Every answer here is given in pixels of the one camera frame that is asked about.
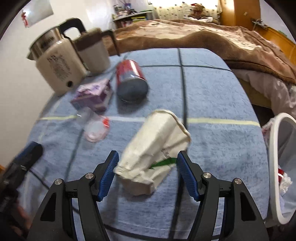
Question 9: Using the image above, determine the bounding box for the dotted window curtain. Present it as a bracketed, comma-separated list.
[151, 1, 222, 21]

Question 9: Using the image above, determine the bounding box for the white trash bin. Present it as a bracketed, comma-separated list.
[262, 113, 295, 227]

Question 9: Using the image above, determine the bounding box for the pink bed sheet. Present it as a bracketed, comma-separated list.
[232, 69, 295, 118]

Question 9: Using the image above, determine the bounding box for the purple milk carton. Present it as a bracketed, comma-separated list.
[70, 78, 113, 113]

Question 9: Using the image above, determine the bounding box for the cream electric kettle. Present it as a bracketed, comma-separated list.
[27, 18, 88, 96]

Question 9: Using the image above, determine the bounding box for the red drink can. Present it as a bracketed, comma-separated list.
[116, 59, 149, 103]

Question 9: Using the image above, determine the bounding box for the brown bed blanket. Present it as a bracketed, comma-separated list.
[114, 19, 295, 84]

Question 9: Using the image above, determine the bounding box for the wooden headboard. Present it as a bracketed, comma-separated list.
[253, 25, 296, 64]

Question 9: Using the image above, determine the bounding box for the white brown lidded mug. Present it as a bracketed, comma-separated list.
[74, 28, 120, 74]

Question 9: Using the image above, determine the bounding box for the white paper cup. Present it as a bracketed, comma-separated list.
[114, 109, 191, 196]

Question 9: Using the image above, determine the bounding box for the clear plastic cup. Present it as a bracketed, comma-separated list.
[76, 108, 110, 143]

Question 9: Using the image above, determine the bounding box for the cluttered shelf desk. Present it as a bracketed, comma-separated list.
[112, 1, 154, 29]

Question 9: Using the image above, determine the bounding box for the wooden wardrobe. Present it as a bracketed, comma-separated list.
[220, 0, 261, 30]

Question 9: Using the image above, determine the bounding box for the blue checked tablecloth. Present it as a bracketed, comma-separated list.
[17, 47, 270, 241]

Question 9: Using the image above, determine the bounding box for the silver wall poster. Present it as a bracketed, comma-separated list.
[21, 0, 54, 28]

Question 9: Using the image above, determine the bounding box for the teddy bear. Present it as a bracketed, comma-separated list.
[188, 4, 205, 19]

